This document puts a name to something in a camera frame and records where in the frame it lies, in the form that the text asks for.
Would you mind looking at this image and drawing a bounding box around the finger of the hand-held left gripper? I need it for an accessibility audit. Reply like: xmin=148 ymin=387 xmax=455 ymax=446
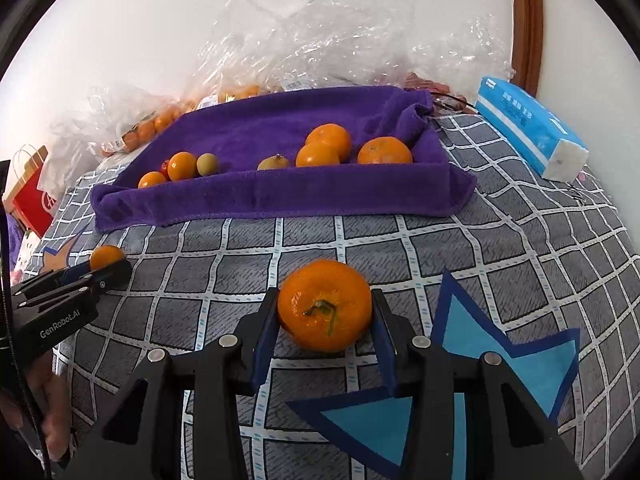
xmin=14 ymin=259 xmax=133 ymax=312
xmin=9 ymin=265 xmax=95 ymax=299

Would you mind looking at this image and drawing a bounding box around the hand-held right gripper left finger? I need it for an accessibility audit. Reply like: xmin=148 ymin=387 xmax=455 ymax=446
xmin=62 ymin=287 xmax=281 ymax=480

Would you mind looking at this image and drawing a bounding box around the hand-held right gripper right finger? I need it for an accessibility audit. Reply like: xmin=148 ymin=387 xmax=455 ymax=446
xmin=370 ymin=287 xmax=586 ymax=480

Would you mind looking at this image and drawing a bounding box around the large mandarin with green stem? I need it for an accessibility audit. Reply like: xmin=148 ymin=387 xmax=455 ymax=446
xmin=277 ymin=258 xmax=374 ymax=353

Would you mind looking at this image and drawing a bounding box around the purple towel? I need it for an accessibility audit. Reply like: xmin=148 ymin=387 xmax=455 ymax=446
xmin=91 ymin=85 xmax=477 ymax=233

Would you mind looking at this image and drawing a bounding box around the person's left hand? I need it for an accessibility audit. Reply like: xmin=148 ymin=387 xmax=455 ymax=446
xmin=0 ymin=352 xmax=76 ymax=466

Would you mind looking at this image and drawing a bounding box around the purple cloth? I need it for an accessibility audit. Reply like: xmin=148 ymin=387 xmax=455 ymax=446
xmin=7 ymin=220 xmax=32 ymax=261

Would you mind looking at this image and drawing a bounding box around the red paper bag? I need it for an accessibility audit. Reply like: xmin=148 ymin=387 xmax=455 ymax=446
xmin=11 ymin=145 xmax=57 ymax=238

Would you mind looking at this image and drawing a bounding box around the white plastic bag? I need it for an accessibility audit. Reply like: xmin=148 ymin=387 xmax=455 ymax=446
xmin=39 ymin=115 xmax=126 ymax=201

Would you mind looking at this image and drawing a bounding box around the grey grid blanket with stars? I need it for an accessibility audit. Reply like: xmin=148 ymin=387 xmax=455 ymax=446
xmin=15 ymin=110 xmax=640 ymax=480

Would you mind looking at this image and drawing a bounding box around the labelled clear bag of mandarins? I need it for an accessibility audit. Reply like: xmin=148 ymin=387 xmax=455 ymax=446
xmin=190 ymin=72 xmax=313 ymax=111

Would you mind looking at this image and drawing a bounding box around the bag of red fruit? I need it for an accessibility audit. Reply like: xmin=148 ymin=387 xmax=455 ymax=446
xmin=402 ymin=72 xmax=468 ymax=106

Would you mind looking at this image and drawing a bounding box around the blue tissue pack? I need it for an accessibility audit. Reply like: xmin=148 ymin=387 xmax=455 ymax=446
xmin=474 ymin=76 xmax=590 ymax=182

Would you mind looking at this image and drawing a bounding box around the crumpled clear plastic wrap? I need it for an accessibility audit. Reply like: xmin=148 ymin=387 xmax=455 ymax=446
xmin=190 ymin=0 xmax=516 ymax=96

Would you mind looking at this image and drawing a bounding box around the black thin cable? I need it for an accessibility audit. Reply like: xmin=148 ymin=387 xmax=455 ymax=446
xmin=432 ymin=92 xmax=473 ymax=111

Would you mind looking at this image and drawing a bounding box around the brown wooden door frame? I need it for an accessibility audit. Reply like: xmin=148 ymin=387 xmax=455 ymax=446
xmin=509 ymin=0 xmax=544 ymax=98

